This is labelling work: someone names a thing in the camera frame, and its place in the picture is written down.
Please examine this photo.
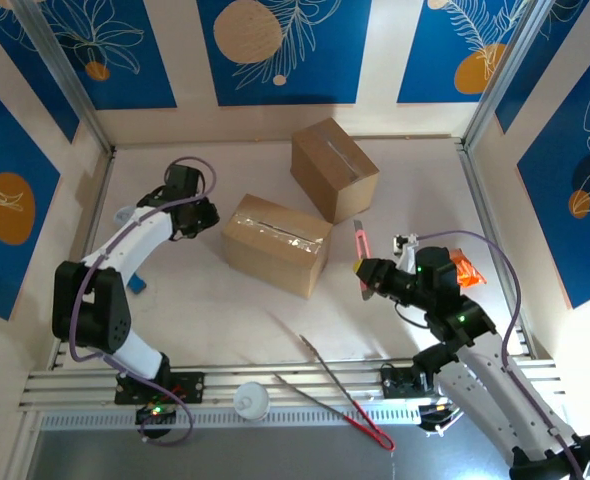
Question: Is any pink utility knife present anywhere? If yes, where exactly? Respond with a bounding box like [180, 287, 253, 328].
[352, 219, 376, 301]

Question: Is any brown taped cardboard box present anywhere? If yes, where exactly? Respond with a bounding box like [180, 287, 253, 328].
[222, 193, 334, 300]
[290, 117, 380, 225]

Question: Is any orange snack bag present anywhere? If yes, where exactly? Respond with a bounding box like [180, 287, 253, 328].
[447, 248, 489, 289]

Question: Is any white lidded cup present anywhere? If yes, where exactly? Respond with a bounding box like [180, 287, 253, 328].
[232, 382, 270, 421]

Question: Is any grey metal panel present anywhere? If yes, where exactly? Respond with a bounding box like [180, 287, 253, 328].
[24, 399, 589, 480]

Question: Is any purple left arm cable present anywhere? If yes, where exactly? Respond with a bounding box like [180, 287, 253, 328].
[68, 156, 220, 447]

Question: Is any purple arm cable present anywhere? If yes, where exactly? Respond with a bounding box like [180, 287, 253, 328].
[68, 156, 220, 447]
[414, 229, 590, 480]

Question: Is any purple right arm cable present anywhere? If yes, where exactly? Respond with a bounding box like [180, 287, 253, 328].
[414, 229, 590, 480]

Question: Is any metal tongs red handle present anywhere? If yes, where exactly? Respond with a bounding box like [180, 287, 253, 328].
[273, 333, 396, 453]

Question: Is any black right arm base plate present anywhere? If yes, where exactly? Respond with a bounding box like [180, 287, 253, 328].
[380, 363, 419, 400]

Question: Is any blue floral wall panel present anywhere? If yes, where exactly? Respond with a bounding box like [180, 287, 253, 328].
[39, 0, 179, 111]
[197, 0, 374, 107]
[396, 0, 536, 105]
[0, 69, 62, 322]
[494, 0, 590, 135]
[517, 47, 590, 310]
[0, 7, 81, 145]

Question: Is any small electronics board with wires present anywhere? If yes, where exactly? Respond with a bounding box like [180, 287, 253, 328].
[134, 402, 177, 426]
[418, 394, 472, 437]

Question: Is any aluminium table edge rail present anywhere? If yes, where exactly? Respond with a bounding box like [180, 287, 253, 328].
[17, 355, 566, 416]

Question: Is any white slotted cable duct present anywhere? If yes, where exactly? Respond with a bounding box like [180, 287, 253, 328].
[39, 405, 426, 432]

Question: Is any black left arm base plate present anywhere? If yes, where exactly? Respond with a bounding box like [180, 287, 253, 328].
[114, 370, 206, 405]

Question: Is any aluminium frame post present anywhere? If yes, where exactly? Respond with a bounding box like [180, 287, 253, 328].
[460, 0, 561, 151]
[12, 0, 117, 154]

